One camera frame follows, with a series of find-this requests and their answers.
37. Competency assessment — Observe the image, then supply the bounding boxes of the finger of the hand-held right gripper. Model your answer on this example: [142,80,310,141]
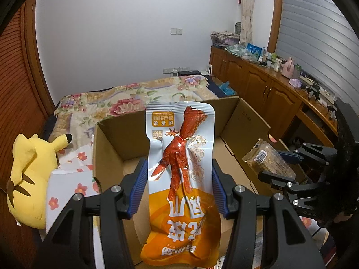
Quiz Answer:
[276,142,338,169]
[258,171,324,200]

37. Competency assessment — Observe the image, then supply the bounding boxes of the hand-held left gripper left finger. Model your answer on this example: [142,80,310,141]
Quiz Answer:
[34,158,149,269]

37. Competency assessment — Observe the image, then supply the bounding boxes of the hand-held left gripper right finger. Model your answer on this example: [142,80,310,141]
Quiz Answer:
[212,158,327,269]

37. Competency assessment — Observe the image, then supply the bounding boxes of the clear brown cracker packet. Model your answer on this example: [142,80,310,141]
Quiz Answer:
[242,139,296,180]

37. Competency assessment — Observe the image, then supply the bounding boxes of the cardboard box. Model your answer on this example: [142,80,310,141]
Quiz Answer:
[91,96,309,261]

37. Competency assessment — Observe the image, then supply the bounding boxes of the orange chicken feet snack packet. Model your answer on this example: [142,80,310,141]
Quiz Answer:
[140,101,222,268]

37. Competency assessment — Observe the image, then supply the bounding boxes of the wooden cabinet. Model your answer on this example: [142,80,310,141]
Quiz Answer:
[209,46,340,149]

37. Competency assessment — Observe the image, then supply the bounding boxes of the strawberry printed bed sheet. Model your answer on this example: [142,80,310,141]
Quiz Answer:
[45,143,101,236]

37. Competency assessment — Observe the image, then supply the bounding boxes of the floral quilt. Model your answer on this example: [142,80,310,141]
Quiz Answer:
[53,74,219,152]

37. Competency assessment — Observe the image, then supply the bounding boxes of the pink bottle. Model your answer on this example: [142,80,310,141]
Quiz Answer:
[281,57,295,77]

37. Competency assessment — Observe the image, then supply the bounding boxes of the teal cloth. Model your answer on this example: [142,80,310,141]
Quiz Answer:
[219,81,235,96]

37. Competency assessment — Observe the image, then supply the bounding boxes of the group of small bottles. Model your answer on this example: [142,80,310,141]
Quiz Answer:
[259,51,281,71]

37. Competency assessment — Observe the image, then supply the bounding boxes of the yellow plush toy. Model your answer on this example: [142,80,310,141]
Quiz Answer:
[6,133,73,229]

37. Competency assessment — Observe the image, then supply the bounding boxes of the blue box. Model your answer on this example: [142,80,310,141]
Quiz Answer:
[247,43,262,56]

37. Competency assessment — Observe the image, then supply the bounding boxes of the green patterned cloth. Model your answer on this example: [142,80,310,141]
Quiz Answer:
[226,44,248,57]

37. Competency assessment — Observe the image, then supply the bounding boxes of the grey window shutter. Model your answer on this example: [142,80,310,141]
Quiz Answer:
[276,0,359,98]

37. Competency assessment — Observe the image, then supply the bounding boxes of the pile of folded clothes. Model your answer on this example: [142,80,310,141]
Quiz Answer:
[210,31,241,48]

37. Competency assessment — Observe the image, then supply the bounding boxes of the beige curtain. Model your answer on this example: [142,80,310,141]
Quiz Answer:
[237,0,255,45]

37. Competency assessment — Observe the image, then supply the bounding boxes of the wooden louvered wardrobe door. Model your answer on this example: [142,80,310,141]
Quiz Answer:
[0,0,57,258]

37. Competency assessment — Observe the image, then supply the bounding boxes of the white wall sockets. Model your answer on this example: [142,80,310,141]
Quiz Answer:
[163,67,191,75]

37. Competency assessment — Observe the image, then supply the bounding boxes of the wooden arch frame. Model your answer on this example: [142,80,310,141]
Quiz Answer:
[266,0,284,54]

